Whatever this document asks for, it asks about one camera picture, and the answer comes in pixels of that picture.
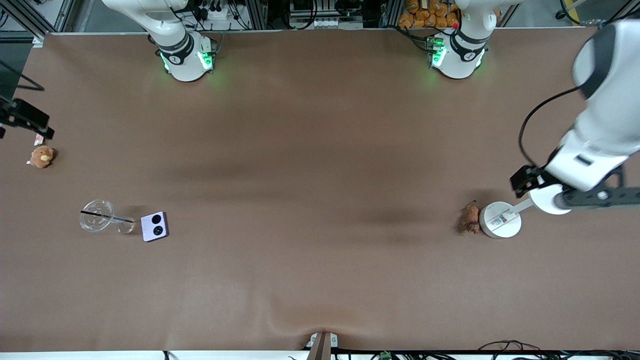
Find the aluminium frame post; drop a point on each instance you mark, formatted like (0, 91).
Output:
(620, 12)
(30, 17)

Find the small paper tag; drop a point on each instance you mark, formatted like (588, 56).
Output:
(38, 140)

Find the white round desk lamp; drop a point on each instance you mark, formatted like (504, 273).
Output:
(500, 220)

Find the lavender flip phone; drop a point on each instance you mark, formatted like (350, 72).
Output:
(154, 226)

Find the clear plastic cup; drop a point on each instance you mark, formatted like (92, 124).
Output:
(95, 222)

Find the white power strip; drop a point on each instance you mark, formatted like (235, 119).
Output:
(217, 12)

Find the metal table edge bracket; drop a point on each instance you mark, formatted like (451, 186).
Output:
(321, 346)

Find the brown plush animal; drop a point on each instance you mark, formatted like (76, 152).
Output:
(471, 217)

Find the brown bear plush toy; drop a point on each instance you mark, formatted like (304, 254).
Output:
(41, 157)

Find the pile of orange plush toys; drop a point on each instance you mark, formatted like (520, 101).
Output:
(425, 15)

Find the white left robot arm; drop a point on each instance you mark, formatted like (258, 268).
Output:
(615, 100)

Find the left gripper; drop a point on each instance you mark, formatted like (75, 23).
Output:
(528, 179)

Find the black drinking straw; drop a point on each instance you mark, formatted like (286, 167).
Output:
(107, 217)

